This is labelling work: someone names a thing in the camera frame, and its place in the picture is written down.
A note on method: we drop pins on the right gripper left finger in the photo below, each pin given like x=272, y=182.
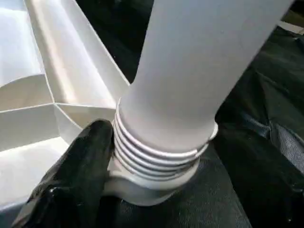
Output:
x=71, y=185

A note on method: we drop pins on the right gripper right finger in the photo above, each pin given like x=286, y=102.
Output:
x=270, y=180

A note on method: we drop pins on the white plastic table top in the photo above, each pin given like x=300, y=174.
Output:
x=47, y=85

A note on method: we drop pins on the white plastic table leg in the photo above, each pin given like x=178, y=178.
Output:
x=199, y=71

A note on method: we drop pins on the black work mat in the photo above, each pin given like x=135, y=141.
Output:
x=266, y=104

